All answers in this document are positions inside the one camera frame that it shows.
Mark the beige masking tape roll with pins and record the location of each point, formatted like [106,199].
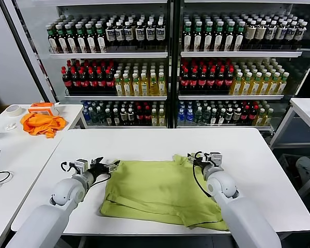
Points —
[9,110]

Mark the dark cabinet door post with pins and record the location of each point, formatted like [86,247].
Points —
[27,49]

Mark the black plastic crate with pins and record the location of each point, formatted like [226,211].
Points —
[286,164]

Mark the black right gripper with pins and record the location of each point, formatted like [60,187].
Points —
[201,163]

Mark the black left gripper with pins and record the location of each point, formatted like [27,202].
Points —
[99,170]

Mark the white cap blue label bottle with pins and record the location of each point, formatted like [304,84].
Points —
[110,34]
[290,33]
[299,33]
[160,34]
[128,34]
[270,33]
[150,34]
[119,34]
[140,34]
[281,33]

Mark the yellow tea bottle green label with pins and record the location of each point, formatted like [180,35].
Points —
[281,86]
[161,117]
[136,87]
[246,86]
[144,87]
[264,86]
[127,87]
[237,86]
[162,87]
[153,87]
[118,87]
[260,117]
[255,86]
[154,117]
[272,86]
[267,117]

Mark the orange and white box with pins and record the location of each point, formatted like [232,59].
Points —
[41,111]

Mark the blue label water bottle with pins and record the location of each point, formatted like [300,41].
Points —
[189,117]
[181,117]
[86,114]

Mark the green cap brown drink bottle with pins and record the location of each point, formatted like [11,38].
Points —
[101,43]
[198,38]
[62,43]
[91,43]
[72,43]
[218,38]
[238,38]
[187,38]
[208,38]
[81,43]
[228,38]
[52,42]

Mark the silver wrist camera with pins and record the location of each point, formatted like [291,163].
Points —
[80,165]
[215,158]

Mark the grey white bag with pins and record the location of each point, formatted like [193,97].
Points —
[307,166]

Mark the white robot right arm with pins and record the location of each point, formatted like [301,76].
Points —
[237,211]

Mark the clear green drink bottle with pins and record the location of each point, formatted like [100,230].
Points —
[94,114]
[101,114]
[198,115]
[206,115]

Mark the white cap beige label bottle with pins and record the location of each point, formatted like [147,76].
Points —
[250,33]
[260,33]

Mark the red cap cola bottle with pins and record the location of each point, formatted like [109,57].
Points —
[93,82]
[202,82]
[84,82]
[228,82]
[76,82]
[252,113]
[139,115]
[147,115]
[211,82]
[184,82]
[101,82]
[67,82]
[244,113]
[193,82]
[109,82]
[219,82]

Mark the white side table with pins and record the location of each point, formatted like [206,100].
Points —
[307,108]
[72,113]
[20,160]

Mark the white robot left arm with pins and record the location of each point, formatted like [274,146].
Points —
[64,191]

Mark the yellow-green T-shirt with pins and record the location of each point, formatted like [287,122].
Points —
[157,188]

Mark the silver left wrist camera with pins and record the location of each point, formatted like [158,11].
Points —
[80,165]

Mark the right drinks shelf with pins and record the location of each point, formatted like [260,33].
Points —
[174,64]

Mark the crumpled orange cloth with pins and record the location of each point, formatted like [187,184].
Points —
[41,124]

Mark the small dark drink bottle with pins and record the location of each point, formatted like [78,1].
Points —
[221,117]
[213,117]
[123,115]
[115,115]
[229,114]
[236,114]
[130,115]
[108,115]

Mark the small white crumpled object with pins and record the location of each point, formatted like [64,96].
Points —
[11,126]

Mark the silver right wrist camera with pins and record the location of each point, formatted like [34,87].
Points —
[215,158]

